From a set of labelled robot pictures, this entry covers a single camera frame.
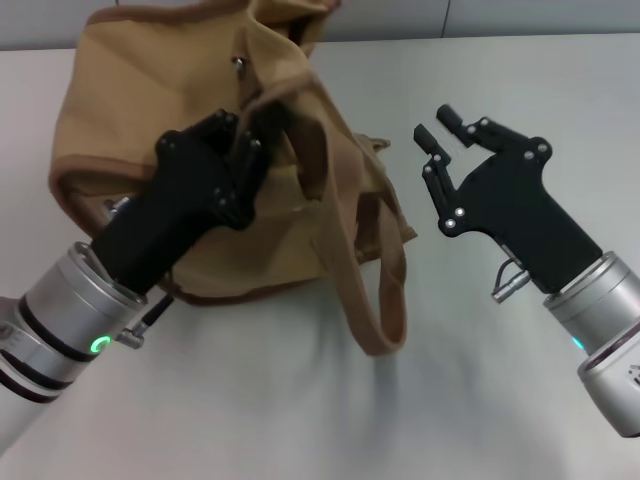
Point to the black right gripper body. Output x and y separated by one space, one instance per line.
510 200

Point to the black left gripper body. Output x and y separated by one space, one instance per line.
185 195

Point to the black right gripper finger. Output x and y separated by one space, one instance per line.
440 175
477 132

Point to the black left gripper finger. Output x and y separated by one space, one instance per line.
220 125
247 160

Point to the khaki canvas food bag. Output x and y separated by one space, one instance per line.
125 105

